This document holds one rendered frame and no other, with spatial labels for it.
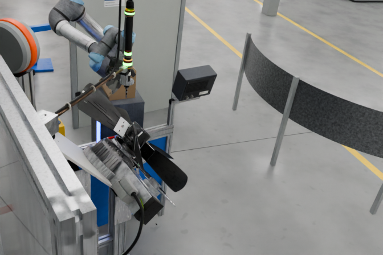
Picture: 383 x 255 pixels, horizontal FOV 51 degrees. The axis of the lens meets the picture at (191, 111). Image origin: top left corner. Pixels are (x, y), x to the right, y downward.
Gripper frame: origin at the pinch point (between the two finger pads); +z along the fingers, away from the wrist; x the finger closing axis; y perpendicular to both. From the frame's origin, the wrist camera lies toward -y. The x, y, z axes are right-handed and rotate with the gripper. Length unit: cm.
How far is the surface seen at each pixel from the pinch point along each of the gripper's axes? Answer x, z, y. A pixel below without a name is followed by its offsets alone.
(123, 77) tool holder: 25.6, -19.0, 12.7
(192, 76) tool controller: -9, -13, -58
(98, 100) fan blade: 21.9, -3.9, 19.7
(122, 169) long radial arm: 46, 20, 10
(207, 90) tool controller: -11, -5, -76
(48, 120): 63, -13, 59
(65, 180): 149, -51, 92
